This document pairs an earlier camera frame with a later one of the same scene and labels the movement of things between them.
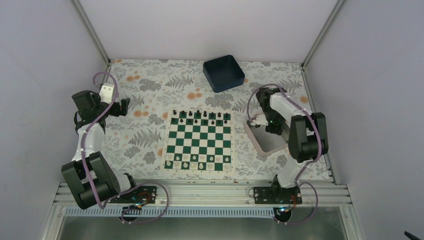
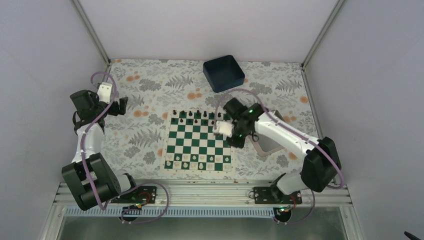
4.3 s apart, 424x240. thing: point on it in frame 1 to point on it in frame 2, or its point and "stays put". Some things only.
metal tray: [266, 142] stays put
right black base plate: [277, 195] stays put
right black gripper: [278, 129] to [239, 144]
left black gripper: [116, 112] stays put
